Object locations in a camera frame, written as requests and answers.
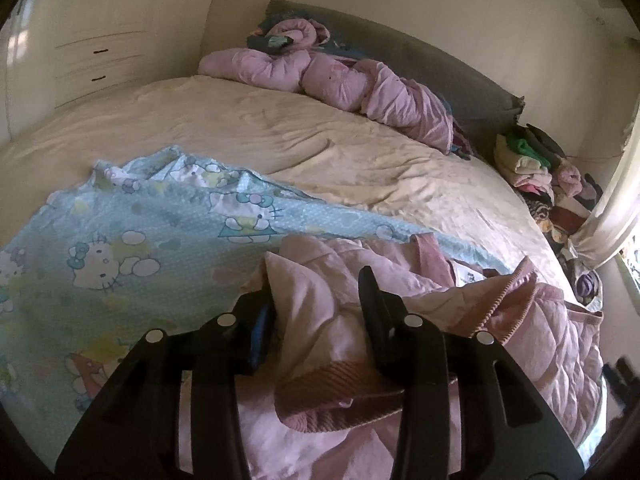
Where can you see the pile of assorted clothes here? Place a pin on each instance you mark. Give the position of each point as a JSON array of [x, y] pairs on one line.
[[540, 175]]

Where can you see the blue cartoon printed blanket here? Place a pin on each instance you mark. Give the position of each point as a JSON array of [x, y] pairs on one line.
[[150, 220]]

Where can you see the bed with cream sheet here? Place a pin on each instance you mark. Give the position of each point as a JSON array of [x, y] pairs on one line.
[[300, 125]]

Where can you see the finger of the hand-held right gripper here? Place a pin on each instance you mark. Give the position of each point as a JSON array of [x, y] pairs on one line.
[[617, 377]]

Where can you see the grey headboard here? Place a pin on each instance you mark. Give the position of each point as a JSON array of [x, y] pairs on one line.
[[425, 55]]

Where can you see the pink crumpled comforter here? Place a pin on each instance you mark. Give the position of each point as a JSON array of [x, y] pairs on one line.
[[340, 80]]

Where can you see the purple cloth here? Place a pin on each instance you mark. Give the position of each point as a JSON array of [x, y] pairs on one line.
[[587, 285]]

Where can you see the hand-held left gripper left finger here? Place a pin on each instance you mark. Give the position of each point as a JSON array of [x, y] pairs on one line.
[[260, 331]]

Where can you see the cream wardrobe with drawers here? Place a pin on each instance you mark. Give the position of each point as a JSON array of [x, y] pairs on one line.
[[100, 20]]

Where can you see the dark teal cloth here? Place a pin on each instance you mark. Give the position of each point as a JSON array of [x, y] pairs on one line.
[[272, 42]]

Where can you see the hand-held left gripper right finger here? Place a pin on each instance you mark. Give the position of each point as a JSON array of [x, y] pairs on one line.
[[372, 310]]

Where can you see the pink quilted jacket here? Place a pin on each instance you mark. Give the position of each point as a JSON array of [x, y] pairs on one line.
[[320, 285]]

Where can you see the white curtain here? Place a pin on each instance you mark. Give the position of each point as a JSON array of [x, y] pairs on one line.
[[610, 220]]

